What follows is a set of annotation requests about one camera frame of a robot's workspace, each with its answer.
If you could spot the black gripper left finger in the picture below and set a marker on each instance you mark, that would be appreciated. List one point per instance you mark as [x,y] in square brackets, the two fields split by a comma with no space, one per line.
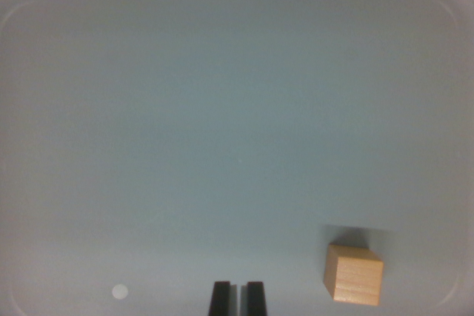
[221,301]

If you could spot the pale blue plastic bin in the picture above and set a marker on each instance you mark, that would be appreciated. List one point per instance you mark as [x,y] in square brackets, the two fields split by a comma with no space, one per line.
[222,109]

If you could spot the small white round dot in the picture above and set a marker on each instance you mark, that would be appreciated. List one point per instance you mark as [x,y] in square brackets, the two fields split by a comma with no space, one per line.
[120,291]

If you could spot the light wooden cube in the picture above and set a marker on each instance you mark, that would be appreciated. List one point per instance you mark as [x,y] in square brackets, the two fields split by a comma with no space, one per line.
[352,275]

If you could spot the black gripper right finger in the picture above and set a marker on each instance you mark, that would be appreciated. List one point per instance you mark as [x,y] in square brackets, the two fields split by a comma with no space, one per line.
[256,301]

